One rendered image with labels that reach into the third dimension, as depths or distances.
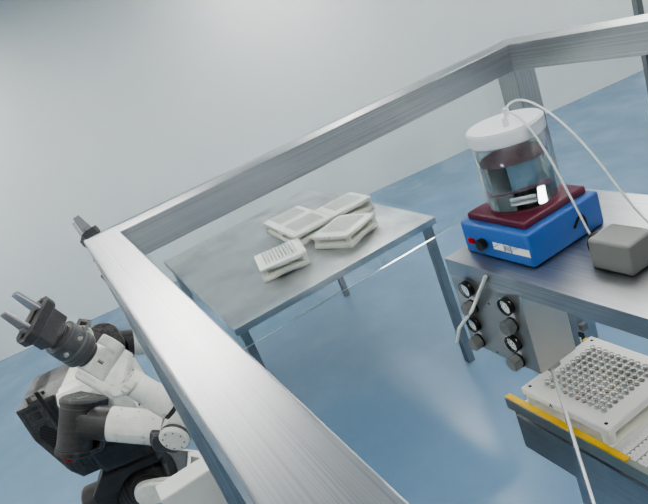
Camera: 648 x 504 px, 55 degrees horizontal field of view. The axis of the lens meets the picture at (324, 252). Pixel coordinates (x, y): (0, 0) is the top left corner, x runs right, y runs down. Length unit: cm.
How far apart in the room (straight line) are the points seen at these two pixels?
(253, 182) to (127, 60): 502
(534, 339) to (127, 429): 101
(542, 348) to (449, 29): 572
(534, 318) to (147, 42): 524
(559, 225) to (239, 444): 99
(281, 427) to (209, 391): 9
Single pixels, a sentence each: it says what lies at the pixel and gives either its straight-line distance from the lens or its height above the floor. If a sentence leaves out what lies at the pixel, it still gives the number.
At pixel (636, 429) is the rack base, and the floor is 91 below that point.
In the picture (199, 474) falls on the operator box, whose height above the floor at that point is 116.
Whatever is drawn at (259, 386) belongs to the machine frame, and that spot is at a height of 170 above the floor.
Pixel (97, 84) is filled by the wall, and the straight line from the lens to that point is 617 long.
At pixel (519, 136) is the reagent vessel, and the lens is 124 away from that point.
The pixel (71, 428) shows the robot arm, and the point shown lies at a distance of 176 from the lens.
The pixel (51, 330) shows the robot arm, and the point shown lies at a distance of 154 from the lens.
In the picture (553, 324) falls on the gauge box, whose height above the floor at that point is 118.
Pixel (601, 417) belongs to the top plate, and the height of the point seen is 96.
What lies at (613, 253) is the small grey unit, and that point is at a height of 137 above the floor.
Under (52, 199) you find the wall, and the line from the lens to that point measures 631.
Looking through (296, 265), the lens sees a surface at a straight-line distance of 130.
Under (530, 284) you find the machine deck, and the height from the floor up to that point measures 133.
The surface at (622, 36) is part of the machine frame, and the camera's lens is 130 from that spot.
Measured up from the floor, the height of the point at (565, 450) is 85.
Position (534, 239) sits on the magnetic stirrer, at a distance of 125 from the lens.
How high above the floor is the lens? 191
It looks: 20 degrees down
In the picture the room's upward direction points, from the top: 22 degrees counter-clockwise
